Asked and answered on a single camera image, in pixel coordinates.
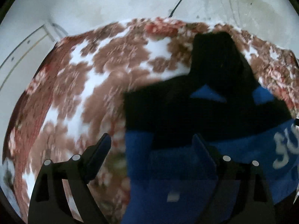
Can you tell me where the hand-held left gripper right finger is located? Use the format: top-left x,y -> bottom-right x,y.
192,133 -> 278,224

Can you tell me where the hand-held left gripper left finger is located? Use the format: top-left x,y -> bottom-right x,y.
27,133 -> 112,224

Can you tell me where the blue and black sweatshirt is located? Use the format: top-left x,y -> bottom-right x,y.
121,31 -> 299,224

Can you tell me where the floral printed blanket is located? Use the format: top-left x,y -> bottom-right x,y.
2,16 -> 299,224

